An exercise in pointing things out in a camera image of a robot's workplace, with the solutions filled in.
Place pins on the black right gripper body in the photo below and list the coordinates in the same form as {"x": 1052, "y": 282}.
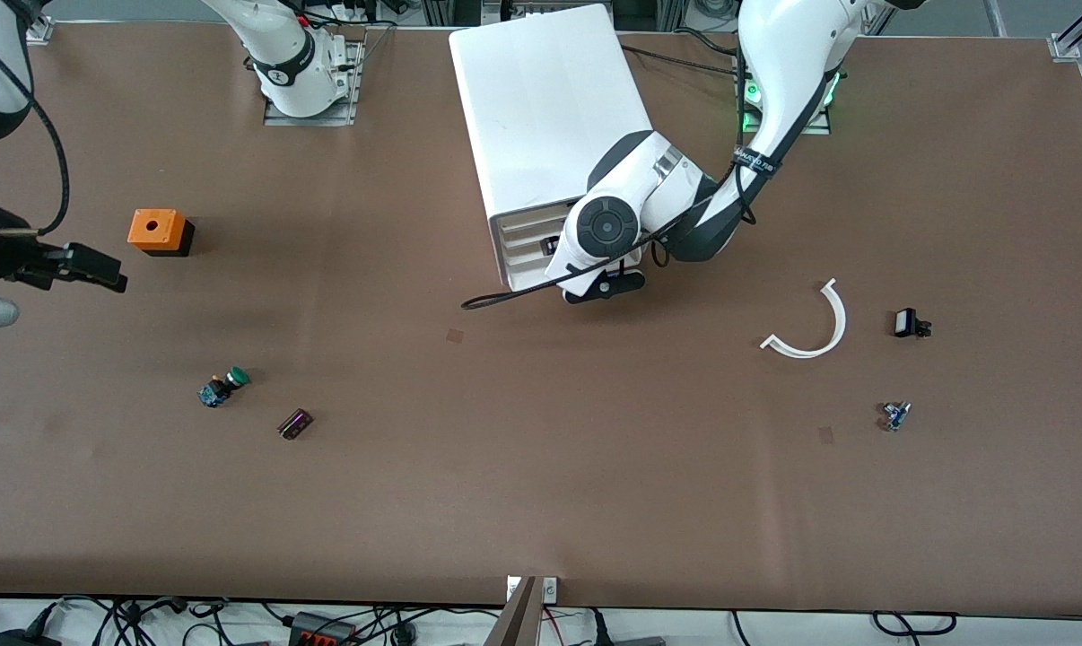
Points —
{"x": 1, "y": 254}

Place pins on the black orange power strip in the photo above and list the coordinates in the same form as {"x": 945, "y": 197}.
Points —
{"x": 321, "y": 628}

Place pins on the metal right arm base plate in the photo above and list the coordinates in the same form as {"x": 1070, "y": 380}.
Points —
{"x": 276, "y": 118}

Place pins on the green push button switch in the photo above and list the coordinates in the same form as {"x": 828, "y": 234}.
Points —
{"x": 220, "y": 388}

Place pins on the white plastic drawer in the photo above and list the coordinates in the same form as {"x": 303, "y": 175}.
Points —
{"x": 523, "y": 257}
{"x": 521, "y": 239}
{"x": 527, "y": 221}
{"x": 527, "y": 277}

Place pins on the dark purple terminal block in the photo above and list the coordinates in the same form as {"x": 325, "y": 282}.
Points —
{"x": 295, "y": 424}

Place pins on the black plug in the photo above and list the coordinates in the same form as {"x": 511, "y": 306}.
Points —
{"x": 600, "y": 630}

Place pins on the orange box with black base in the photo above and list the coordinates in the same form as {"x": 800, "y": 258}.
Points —
{"x": 155, "y": 229}

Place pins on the white drawer cabinet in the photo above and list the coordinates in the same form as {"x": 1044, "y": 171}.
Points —
{"x": 541, "y": 99}

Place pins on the brown wooden post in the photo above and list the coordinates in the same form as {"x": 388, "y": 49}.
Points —
{"x": 514, "y": 624}

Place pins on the black power adapter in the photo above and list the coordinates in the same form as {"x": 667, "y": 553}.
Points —
{"x": 21, "y": 639}

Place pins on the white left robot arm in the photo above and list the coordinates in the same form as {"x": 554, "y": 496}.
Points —
{"x": 783, "y": 54}

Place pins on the black and white switch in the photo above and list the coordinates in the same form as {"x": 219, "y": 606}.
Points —
{"x": 906, "y": 323}

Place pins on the small blue electronic component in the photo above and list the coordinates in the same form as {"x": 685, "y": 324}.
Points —
{"x": 895, "y": 415}

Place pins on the small white bracket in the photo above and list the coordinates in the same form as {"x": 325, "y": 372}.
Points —
{"x": 511, "y": 588}
{"x": 550, "y": 589}

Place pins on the white curved plastic strip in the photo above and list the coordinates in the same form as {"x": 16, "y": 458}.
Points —
{"x": 837, "y": 323}

